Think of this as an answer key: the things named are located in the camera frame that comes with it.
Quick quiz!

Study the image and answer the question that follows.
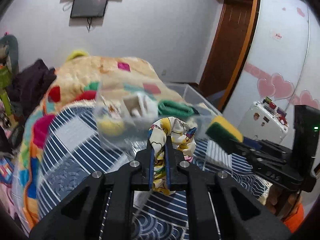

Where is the white soft towel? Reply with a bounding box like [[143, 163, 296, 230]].
[[123, 92, 158, 119]]

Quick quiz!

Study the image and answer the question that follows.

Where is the brown wooden door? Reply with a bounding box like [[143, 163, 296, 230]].
[[199, 0, 258, 110]]

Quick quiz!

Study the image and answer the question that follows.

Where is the person right hand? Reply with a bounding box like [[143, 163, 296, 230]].
[[265, 185, 301, 221]]

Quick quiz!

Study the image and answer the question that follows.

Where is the grey green neck pillow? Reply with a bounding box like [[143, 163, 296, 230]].
[[1, 34, 19, 75]]

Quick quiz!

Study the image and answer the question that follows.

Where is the clear plastic storage box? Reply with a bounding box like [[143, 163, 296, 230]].
[[94, 79, 221, 157]]

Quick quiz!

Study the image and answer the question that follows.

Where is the blue white patterned tablecloth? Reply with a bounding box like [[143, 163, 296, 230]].
[[36, 103, 270, 240]]

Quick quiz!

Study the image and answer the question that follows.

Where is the yellow round plush ball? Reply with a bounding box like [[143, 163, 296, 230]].
[[97, 118, 124, 137]]

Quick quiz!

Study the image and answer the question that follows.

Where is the dark purple clothing pile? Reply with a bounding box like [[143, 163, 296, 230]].
[[7, 59, 56, 118]]

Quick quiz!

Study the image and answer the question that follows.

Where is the yellow cartoon print cloth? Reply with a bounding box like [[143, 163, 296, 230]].
[[148, 116, 197, 196]]

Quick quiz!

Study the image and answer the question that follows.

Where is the green knitted glove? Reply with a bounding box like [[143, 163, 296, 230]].
[[158, 100, 199, 118]]

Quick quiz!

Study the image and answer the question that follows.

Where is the yellow green sponge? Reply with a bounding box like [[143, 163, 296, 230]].
[[206, 115, 244, 154]]

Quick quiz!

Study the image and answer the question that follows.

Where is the small black wall monitor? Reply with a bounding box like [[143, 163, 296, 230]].
[[70, 0, 108, 18]]

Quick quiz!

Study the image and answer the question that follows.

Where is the colourful beige fleece blanket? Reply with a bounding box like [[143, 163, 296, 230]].
[[12, 51, 183, 231]]

